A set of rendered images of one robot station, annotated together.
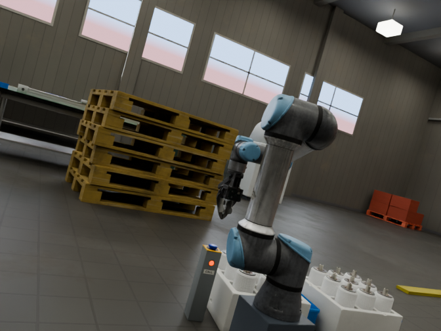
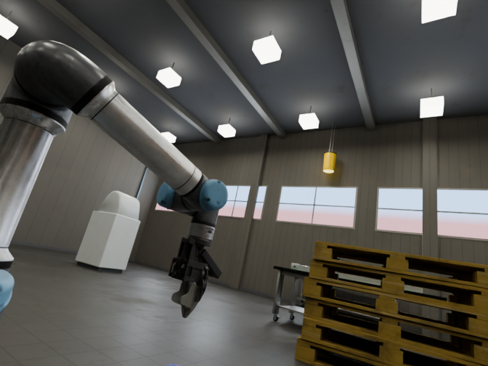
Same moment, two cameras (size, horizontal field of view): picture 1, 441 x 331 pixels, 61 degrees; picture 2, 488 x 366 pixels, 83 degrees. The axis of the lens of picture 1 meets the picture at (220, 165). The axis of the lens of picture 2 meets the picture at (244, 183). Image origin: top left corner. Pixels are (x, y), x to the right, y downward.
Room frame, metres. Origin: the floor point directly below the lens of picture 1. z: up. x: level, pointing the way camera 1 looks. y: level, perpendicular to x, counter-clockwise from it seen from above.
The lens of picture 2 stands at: (1.26, -0.85, 0.61)
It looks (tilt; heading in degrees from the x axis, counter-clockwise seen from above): 17 degrees up; 61
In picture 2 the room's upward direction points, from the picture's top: 12 degrees clockwise
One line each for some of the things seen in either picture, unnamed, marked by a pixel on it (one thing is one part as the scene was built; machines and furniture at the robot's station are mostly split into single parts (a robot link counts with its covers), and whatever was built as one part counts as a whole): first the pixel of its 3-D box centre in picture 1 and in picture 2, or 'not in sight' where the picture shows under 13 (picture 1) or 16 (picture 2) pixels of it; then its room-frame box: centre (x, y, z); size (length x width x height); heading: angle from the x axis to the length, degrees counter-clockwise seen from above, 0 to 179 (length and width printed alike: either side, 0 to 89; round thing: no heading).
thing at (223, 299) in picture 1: (251, 297); not in sight; (1.77, -0.31, 0.09); 0.39 x 0.39 x 0.18; 19
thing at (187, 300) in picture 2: (228, 210); (187, 301); (1.58, -0.09, 0.50); 0.06 x 0.03 x 0.09; 19
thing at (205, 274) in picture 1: (202, 283); not in sight; (1.60, -0.06, 0.16); 0.07 x 0.07 x 0.31; 19
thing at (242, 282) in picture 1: (241, 291); not in sight; (1.62, -0.24, 0.16); 0.10 x 0.10 x 0.18
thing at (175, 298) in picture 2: (222, 209); (180, 298); (1.57, -0.06, 0.50); 0.06 x 0.03 x 0.09; 19
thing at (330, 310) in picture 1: (342, 310); not in sight; (1.95, -0.83, 0.09); 0.39 x 0.39 x 0.18; 21
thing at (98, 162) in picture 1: (150, 154); (388, 313); (3.86, 0.73, 0.49); 1.38 x 0.95 x 0.98; 123
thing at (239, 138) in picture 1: (242, 149); (206, 207); (1.58, -0.07, 0.76); 0.09 x 0.08 x 0.11; 11
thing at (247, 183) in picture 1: (266, 161); not in sight; (6.96, -0.81, 0.75); 0.80 x 0.65 x 1.50; 115
